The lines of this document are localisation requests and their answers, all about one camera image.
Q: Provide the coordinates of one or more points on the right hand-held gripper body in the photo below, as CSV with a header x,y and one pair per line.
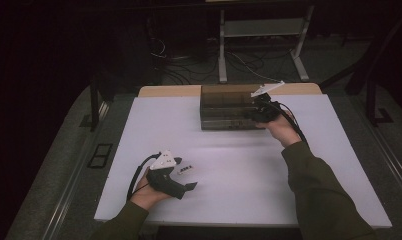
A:
x,y
265,108

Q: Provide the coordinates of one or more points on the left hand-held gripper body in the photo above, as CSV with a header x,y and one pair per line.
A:
x,y
165,181

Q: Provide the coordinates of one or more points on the smoked acrylic drawer box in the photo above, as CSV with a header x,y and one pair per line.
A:
x,y
225,100

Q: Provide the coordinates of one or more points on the smoked acrylic compartment drawer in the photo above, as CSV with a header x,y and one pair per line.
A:
x,y
222,123

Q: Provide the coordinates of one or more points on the person's left hand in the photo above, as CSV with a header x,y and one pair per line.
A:
x,y
147,196

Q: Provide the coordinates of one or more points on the person's right hand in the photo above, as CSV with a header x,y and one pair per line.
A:
x,y
282,131

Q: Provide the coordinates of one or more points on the grey metal stand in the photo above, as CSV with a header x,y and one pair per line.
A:
x,y
262,28

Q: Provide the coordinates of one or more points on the black metal stand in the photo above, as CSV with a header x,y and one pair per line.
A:
x,y
95,100
372,90

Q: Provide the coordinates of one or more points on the aluminium floor rail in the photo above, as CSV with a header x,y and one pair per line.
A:
x,y
67,196
394,173

